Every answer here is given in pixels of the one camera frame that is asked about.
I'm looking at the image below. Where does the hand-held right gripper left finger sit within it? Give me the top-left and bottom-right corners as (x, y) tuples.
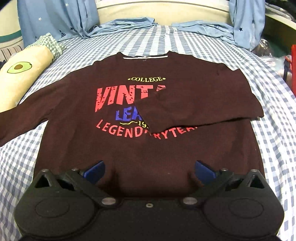
(31, 161), (117, 208)

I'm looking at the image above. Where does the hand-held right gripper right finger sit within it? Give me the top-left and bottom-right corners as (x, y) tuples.
(181, 160), (266, 208)

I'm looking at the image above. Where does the dark brown printed long-sleeve shirt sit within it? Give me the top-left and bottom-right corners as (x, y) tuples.
(0, 51), (265, 200)

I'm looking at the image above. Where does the blue white checked bed sheet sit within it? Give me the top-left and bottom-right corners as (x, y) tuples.
(0, 23), (296, 241)

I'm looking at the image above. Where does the cream avocado print pillow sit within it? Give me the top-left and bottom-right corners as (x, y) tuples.
(0, 45), (56, 113)

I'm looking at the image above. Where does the green checked cloth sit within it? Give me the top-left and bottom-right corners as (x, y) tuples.
(33, 33), (67, 63)

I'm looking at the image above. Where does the red bag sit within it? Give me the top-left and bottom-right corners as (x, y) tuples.
(282, 44), (296, 94)

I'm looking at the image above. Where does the clear plastic bag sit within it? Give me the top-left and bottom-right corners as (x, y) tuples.
(254, 37), (286, 61)

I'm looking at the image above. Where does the blue star print curtain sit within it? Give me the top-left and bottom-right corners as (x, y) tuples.
(228, 0), (267, 51)
(17, 0), (100, 42)

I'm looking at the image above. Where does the cream bed headboard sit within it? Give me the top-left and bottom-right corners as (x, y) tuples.
(95, 0), (232, 25)

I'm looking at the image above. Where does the cream teal striped cushion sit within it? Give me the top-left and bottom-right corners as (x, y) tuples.
(0, 0), (25, 69)

